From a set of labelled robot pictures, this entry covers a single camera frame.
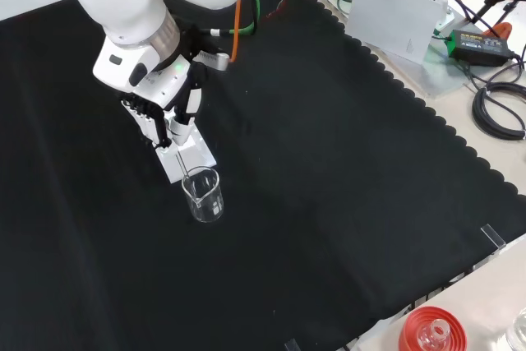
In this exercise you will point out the clear acrylic cloth clip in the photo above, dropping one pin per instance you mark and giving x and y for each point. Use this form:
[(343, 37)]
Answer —
[(292, 345), (493, 238)]

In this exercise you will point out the pale board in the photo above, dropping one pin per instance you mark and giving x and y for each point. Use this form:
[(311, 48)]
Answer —
[(390, 18)]

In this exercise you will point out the black power adapter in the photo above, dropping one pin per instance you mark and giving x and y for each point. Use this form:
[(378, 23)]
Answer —
[(478, 49)]

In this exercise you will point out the metal base plate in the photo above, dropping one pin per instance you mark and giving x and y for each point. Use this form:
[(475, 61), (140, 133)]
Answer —
[(439, 75)]

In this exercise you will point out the small clear glass flask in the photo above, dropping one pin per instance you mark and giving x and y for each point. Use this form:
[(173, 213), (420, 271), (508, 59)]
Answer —
[(439, 328)]

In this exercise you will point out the white test tube rack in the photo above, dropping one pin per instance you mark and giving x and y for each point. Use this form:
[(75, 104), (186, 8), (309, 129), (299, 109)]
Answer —
[(197, 158)]

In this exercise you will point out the red ribbed funnel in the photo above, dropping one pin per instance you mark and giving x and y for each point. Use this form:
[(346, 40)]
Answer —
[(411, 326)]

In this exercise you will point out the clear glass beaker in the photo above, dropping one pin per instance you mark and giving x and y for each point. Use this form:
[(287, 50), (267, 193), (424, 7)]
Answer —
[(203, 207)]

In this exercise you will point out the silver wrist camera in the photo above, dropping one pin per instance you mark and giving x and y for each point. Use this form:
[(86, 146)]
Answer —
[(215, 61)]

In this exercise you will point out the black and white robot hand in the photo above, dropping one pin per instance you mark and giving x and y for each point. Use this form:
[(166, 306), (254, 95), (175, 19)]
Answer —
[(168, 88)]

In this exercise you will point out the orange clamp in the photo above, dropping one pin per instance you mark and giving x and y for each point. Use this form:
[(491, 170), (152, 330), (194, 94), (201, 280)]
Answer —
[(504, 30)]

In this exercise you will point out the black bench cloth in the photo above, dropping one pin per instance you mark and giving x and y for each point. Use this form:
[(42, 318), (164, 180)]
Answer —
[(287, 182)]

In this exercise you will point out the clear glass vessel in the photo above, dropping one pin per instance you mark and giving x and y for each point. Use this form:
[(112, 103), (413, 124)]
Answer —
[(520, 330)]

